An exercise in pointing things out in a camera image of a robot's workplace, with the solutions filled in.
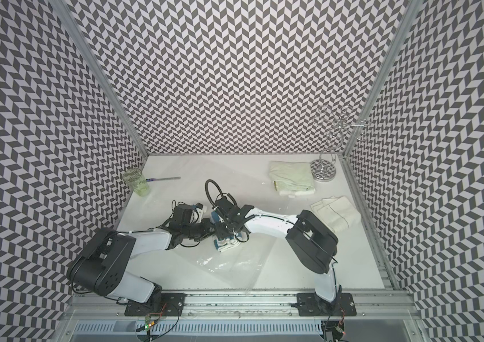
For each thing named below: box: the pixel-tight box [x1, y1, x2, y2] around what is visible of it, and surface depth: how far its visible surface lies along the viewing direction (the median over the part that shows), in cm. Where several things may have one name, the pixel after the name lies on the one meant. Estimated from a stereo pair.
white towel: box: [310, 195, 362, 233], surface depth 97 cm
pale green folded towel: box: [269, 160, 317, 198], surface depth 104 cm
